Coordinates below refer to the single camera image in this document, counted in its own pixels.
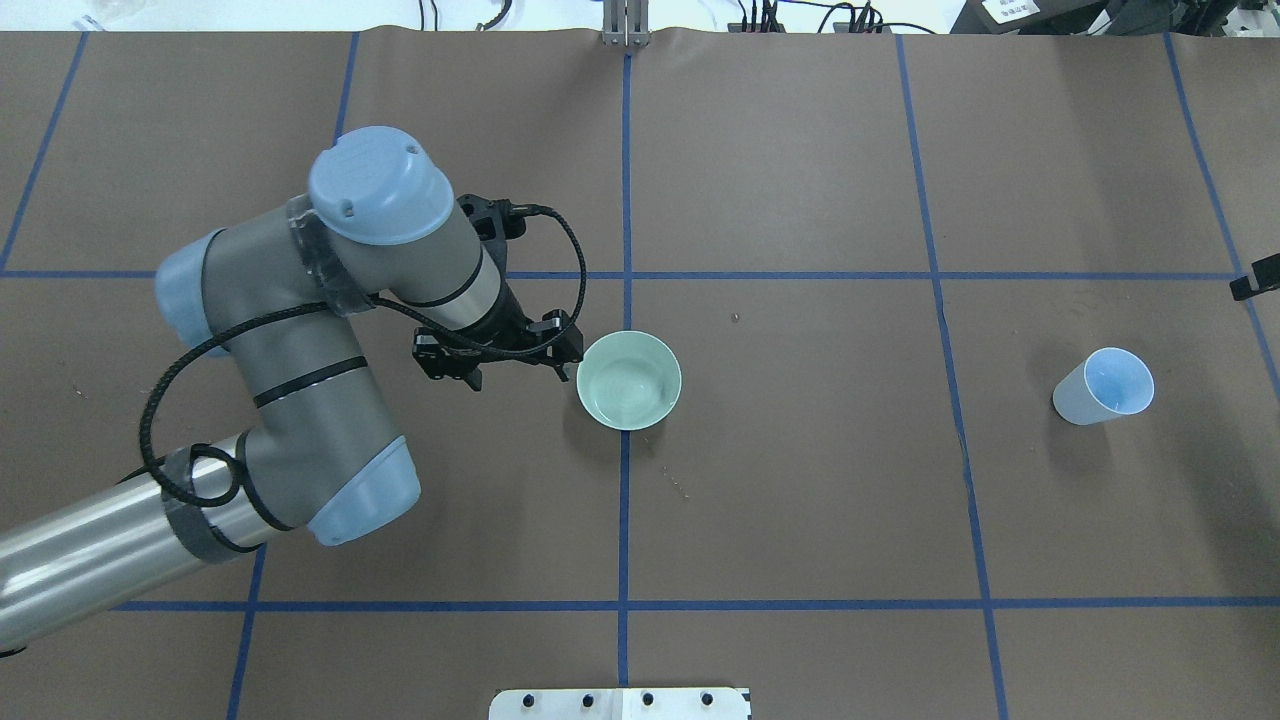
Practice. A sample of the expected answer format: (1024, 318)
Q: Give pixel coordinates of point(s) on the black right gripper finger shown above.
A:
(1263, 277)

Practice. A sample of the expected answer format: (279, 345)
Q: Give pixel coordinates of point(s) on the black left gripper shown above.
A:
(508, 322)

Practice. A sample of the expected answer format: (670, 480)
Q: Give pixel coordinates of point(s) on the light blue plastic cup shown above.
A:
(1108, 384)

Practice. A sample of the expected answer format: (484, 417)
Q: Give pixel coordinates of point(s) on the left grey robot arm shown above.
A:
(378, 227)

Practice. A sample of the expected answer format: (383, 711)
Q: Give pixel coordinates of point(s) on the light green ceramic bowl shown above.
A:
(629, 380)

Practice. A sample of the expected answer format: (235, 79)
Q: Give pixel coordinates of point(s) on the aluminium frame post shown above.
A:
(625, 23)

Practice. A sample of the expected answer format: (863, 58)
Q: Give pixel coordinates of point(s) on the white camera pole base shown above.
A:
(623, 703)

